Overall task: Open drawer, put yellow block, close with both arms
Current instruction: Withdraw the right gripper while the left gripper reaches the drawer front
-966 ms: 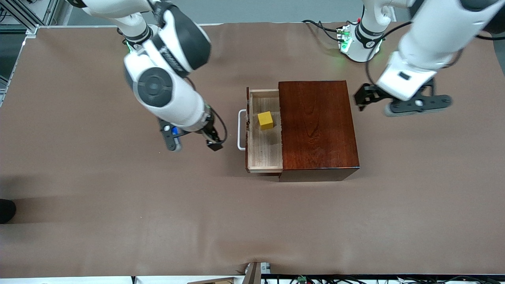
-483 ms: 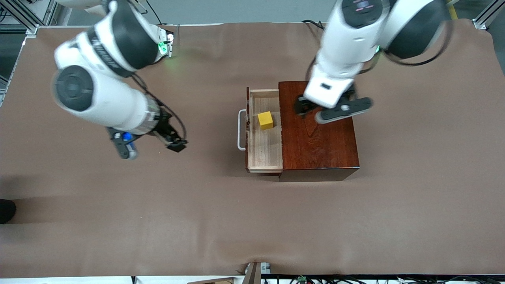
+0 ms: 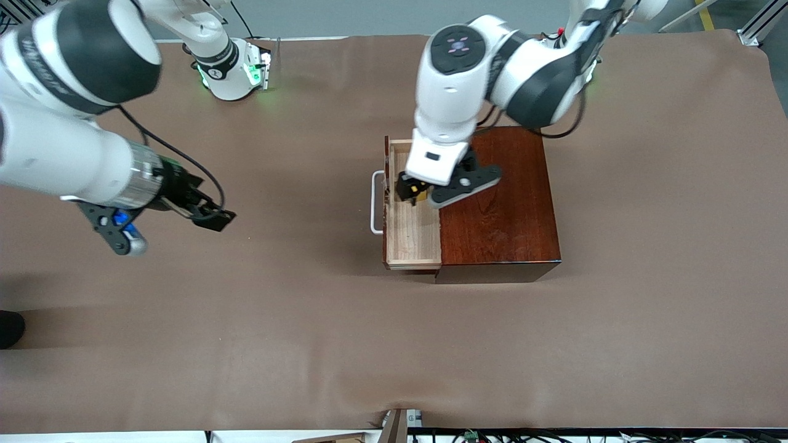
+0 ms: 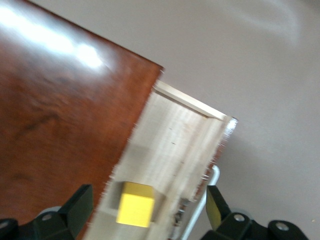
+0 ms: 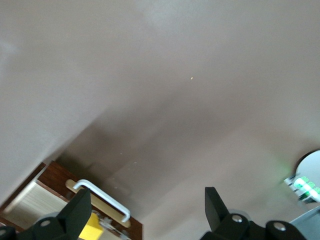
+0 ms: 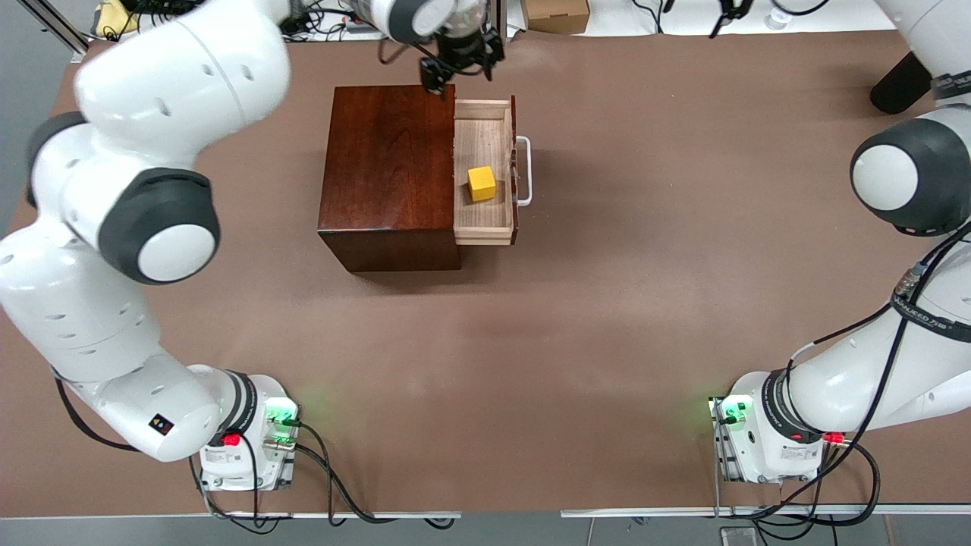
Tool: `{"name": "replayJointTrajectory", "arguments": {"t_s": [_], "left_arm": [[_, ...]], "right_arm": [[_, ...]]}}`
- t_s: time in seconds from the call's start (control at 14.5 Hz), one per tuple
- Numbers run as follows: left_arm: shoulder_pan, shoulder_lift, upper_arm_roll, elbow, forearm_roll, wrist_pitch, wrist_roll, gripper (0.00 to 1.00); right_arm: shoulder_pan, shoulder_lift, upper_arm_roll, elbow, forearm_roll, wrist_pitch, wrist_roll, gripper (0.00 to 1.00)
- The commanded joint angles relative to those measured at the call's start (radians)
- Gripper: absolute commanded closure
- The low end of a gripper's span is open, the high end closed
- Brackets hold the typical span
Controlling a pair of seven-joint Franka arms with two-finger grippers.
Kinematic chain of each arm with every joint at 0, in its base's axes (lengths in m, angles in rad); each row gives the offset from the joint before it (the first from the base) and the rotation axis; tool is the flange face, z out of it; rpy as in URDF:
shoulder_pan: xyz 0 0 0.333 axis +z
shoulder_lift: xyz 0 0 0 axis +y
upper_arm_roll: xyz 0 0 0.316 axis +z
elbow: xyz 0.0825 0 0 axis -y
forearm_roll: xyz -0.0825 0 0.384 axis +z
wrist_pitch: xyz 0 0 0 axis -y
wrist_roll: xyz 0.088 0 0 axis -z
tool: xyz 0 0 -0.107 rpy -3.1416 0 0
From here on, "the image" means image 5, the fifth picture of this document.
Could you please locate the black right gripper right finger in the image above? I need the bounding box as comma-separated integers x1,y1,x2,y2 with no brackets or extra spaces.
199,186,305,240

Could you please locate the wooden drawer with white handle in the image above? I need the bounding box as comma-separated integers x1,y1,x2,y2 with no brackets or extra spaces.
0,161,144,240

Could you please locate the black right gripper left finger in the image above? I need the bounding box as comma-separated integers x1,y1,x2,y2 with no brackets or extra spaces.
0,187,92,240

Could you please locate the brown table cover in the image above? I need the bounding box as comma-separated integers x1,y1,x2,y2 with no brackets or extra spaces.
0,0,320,240

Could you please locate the yellow wooden block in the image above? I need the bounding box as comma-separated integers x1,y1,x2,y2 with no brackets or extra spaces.
78,212,105,240

